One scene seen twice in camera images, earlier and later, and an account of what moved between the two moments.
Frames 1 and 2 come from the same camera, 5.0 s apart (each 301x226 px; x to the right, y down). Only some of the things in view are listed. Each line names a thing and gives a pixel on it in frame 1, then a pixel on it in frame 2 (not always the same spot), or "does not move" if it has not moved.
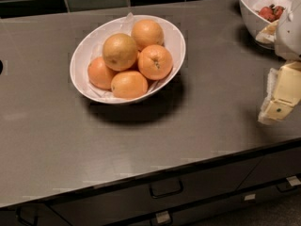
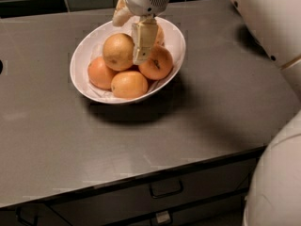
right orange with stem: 154,62 does not move
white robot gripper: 290,35 -> 145,0
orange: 100,73 does not move
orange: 129,85 does not move
